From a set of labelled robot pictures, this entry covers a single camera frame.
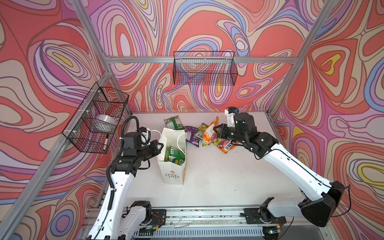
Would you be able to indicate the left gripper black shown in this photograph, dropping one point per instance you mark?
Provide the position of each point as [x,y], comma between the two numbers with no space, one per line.
[152,144]

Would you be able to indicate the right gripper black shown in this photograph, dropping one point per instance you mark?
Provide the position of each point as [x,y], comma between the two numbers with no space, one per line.
[221,134]

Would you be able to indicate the orange snack bag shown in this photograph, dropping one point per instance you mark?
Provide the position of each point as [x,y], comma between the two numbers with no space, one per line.
[209,134]

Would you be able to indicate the orange Fox's candy bag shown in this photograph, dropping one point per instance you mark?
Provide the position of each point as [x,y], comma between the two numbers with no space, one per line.
[224,145]

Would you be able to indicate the green snack bag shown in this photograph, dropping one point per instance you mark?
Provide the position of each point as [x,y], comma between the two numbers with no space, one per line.
[175,156]
[174,123]

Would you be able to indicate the white paper bag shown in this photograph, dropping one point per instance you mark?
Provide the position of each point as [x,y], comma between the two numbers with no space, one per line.
[172,173]

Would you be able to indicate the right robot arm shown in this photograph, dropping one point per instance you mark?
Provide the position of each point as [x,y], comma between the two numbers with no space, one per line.
[320,197]

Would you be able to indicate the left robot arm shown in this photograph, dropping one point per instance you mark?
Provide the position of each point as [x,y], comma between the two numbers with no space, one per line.
[136,148]

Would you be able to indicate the green yellow Fox's candy bag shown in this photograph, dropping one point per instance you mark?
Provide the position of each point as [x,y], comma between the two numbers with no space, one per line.
[200,131]

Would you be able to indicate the purple snack bag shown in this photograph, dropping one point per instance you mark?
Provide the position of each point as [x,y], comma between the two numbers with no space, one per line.
[190,136]

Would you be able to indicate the black marker pen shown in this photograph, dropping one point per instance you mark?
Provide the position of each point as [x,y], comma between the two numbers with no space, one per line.
[106,143]

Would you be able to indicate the silver tape roll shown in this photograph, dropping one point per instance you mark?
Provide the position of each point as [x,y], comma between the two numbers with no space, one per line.
[106,119]

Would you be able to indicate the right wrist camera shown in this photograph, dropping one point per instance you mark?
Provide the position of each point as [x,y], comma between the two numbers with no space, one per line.
[230,112]

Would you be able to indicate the black wire basket left wall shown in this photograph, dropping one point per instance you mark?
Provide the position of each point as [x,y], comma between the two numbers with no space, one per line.
[86,133]

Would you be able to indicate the black wire basket wall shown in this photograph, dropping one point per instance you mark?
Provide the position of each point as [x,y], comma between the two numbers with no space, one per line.
[208,68]
[86,133]

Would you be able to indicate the black wire basket back wall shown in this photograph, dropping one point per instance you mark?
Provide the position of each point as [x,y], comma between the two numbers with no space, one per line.
[208,68]

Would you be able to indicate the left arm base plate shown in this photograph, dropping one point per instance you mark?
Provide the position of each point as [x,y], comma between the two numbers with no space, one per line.
[157,218]

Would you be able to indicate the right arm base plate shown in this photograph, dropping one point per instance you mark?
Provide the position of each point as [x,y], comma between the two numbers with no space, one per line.
[261,216]

